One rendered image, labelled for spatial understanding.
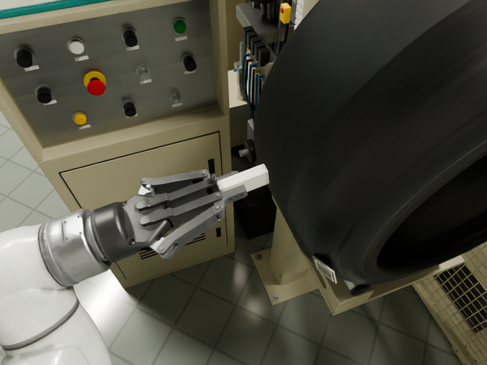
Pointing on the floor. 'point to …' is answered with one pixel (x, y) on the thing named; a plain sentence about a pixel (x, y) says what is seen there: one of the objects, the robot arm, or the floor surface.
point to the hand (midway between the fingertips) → (243, 182)
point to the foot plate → (299, 287)
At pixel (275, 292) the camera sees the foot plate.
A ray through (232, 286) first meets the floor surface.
